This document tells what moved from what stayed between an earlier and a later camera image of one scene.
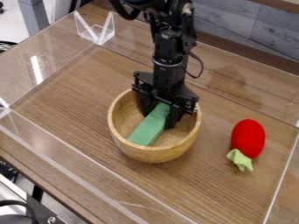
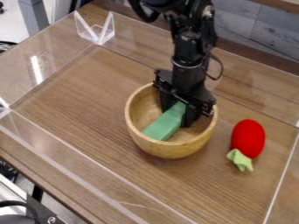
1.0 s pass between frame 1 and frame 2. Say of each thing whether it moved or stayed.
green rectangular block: moved
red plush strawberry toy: stayed
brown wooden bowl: moved
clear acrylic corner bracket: stayed
